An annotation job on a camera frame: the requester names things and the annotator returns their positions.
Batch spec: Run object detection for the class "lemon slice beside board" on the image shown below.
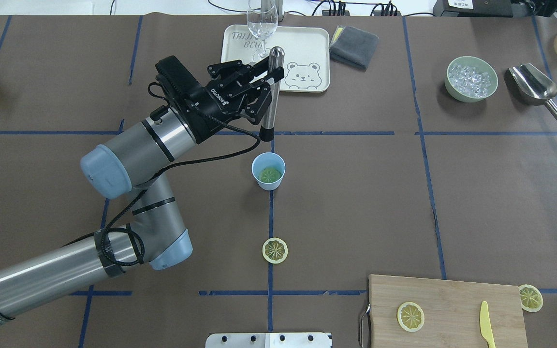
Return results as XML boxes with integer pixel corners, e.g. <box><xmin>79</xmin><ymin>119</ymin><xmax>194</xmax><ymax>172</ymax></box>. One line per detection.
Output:
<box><xmin>518</xmin><ymin>284</ymin><xmax>543</xmax><ymax>313</ymax></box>

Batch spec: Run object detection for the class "clear wine glass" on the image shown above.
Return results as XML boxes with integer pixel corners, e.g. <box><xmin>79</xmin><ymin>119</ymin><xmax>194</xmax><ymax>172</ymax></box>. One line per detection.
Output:
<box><xmin>246</xmin><ymin>0</ymin><xmax>279</xmax><ymax>62</ymax></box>

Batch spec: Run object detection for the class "cream bear tray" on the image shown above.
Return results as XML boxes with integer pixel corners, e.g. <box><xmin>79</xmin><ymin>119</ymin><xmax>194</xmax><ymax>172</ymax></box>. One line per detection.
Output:
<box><xmin>221</xmin><ymin>25</ymin><xmax>330</xmax><ymax>93</ymax></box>

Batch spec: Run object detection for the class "lemon slice on table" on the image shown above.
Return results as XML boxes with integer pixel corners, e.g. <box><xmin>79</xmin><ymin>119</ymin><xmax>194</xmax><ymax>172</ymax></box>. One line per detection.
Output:
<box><xmin>262</xmin><ymin>237</ymin><xmax>288</xmax><ymax>264</ymax></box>

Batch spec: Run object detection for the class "metal board handle loop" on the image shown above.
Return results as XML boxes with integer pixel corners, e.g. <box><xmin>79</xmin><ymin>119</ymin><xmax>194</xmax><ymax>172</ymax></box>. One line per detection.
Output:
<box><xmin>357</xmin><ymin>303</ymin><xmax>371</xmax><ymax>348</ymax></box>

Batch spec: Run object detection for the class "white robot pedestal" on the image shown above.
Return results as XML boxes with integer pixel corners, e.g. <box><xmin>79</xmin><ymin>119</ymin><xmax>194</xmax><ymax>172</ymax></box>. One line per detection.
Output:
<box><xmin>205</xmin><ymin>332</ymin><xmax>333</xmax><ymax>348</ymax></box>

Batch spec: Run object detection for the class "green bowl of ice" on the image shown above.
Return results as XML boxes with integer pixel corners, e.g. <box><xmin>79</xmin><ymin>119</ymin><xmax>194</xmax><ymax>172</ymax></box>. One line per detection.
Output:
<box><xmin>444</xmin><ymin>57</ymin><xmax>498</xmax><ymax>103</ymax></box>

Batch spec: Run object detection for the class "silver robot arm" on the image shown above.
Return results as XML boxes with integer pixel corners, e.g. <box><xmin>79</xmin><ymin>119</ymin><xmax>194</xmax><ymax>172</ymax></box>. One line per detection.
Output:
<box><xmin>0</xmin><ymin>58</ymin><xmax>280</xmax><ymax>326</ymax></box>

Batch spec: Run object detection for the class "steel muddler black cap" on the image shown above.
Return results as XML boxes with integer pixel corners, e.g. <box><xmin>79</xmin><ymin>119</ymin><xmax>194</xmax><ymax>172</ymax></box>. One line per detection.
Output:
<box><xmin>259</xmin><ymin>46</ymin><xmax>285</xmax><ymax>142</ymax></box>

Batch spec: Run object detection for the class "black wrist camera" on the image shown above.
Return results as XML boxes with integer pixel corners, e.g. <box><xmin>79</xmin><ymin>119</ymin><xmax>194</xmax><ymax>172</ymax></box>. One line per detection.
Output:
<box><xmin>155</xmin><ymin>56</ymin><xmax>203</xmax><ymax>108</ymax></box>

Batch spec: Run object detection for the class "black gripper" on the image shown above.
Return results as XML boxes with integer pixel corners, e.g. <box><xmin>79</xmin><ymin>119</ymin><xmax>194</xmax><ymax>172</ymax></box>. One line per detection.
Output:
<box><xmin>189</xmin><ymin>60</ymin><xmax>272</xmax><ymax>143</ymax></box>

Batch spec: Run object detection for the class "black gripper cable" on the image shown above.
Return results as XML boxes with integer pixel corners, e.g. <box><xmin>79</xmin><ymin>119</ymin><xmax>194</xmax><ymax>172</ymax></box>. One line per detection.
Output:
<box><xmin>97</xmin><ymin>82</ymin><xmax>263</xmax><ymax>267</ymax></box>

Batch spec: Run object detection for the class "grey folded cloth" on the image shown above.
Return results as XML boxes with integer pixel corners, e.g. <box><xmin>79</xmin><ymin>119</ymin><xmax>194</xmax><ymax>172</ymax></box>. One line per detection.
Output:
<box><xmin>329</xmin><ymin>26</ymin><xmax>380</xmax><ymax>70</ymax></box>

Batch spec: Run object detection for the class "metal ice scoop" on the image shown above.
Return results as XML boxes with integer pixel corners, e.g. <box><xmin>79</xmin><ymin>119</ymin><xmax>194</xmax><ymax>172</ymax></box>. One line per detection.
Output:
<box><xmin>508</xmin><ymin>63</ymin><xmax>557</xmax><ymax>121</ymax></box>

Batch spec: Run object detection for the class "yellow plastic knife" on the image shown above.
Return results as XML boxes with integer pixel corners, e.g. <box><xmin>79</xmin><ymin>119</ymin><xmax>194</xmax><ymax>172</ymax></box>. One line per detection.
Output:
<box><xmin>479</xmin><ymin>301</ymin><xmax>496</xmax><ymax>348</ymax></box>

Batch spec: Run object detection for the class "wooden cutting board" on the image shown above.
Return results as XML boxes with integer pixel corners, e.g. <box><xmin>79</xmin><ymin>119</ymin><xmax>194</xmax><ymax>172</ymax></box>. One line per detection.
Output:
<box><xmin>368</xmin><ymin>275</ymin><xmax>528</xmax><ymax>348</ymax></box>

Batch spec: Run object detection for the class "light blue plastic cup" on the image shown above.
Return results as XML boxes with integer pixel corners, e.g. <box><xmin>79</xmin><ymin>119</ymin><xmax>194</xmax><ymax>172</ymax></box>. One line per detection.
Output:
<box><xmin>251</xmin><ymin>152</ymin><xmax>287</xmax><ymax>191</ymax></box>

